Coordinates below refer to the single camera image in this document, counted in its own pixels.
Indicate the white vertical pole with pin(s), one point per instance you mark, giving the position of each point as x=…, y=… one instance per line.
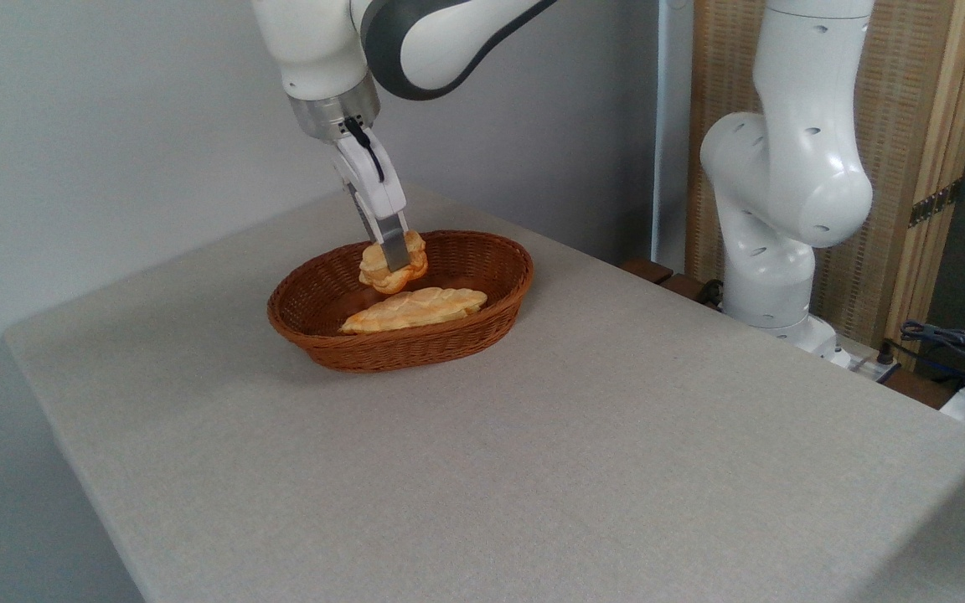
x=672, y=126

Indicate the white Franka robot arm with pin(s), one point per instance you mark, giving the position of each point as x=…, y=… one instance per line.
x=784, y=167

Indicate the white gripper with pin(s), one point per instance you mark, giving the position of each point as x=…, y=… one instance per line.
x=369, y=180

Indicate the brass screen hinge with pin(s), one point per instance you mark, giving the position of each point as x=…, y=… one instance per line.
x=935, y=203

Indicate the long braided bread loaf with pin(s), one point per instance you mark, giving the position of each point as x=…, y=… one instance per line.
x=415, y=310

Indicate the woven wooden folding screen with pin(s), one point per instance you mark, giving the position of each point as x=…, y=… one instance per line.
x=910, y=100

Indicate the round layered bread roll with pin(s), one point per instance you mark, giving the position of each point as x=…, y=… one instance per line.
x=378, y=272

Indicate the brown wicker oval basket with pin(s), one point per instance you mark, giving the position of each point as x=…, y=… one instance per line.
x=482, y=260

